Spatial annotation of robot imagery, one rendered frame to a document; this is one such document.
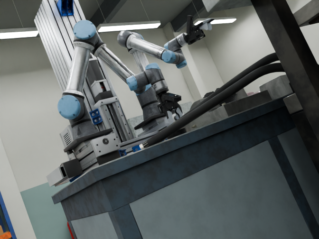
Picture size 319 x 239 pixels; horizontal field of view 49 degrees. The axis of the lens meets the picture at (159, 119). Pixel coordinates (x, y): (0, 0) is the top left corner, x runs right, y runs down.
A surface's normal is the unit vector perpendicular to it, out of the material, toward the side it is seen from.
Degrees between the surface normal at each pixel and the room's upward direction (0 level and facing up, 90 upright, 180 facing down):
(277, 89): 90
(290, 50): 90
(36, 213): 90
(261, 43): 90
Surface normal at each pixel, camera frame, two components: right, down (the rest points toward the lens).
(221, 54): -0.73, 0.22
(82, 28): 0.03, -0.26
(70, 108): -0.02, -0.01
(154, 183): 0.42, -0.29
